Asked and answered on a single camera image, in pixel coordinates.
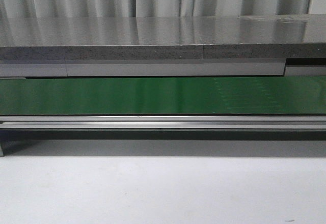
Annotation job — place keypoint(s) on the green conveyor belt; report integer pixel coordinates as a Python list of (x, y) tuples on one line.
[(163, 95)]

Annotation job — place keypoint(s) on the grey stone slab table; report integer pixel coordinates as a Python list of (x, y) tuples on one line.
[(163, 38)]

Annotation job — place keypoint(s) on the grey conveyor rear guard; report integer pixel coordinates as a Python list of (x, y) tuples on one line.
[(189, 67)]

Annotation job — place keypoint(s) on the aluminium conveyor front rail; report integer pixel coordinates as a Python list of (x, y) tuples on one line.
[(217, 136)]

